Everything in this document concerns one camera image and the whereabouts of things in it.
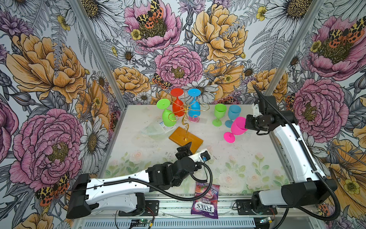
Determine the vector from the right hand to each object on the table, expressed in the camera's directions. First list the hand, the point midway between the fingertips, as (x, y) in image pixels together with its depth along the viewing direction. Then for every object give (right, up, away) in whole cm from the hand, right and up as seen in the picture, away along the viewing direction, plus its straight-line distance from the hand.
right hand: (247, 127), depth 76 cm
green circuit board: (-53, -46, -5) cm, 70 cm away
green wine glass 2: (-9, +9, +23) cm, 26 cm away
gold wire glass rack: (-34, -8, +26) cm, 44 cm away
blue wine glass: (-27, +10, +9) cm, 31 cm away
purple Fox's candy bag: (-21, -39, -3) cm, 45 cm away
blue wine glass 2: (+2, +10, +26) cm, 28 cm away
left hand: (-30, -11, -6) cm, 32 cm away
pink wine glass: (-6, 0, -3) cm, 6 cm away
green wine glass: (-43, +5, +11) cm, 44 cm away
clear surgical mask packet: (-53, -5, +31) cm, 61 cm away
